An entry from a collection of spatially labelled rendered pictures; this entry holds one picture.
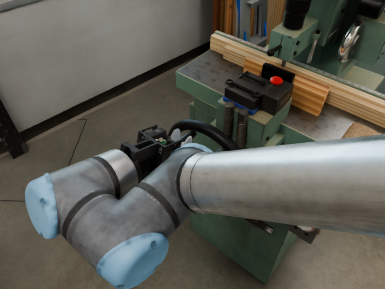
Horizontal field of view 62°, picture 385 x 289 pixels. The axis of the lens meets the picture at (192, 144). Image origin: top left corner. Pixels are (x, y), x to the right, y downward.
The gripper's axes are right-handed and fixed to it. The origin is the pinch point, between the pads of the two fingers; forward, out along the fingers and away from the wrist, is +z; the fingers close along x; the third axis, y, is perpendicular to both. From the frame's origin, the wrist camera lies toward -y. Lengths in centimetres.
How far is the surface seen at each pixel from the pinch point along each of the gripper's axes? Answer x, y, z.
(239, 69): 10.9, 10.9, 36.1
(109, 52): 129, -29, 86
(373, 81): -22, 14, 74
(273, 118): -11.4, 9.2, 16.1
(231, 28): 89, -3, 163
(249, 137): -8.0, 2.9, 14.1
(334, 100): -18.9, 13.2, 36.9
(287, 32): -2.4, 26.5, 29.2
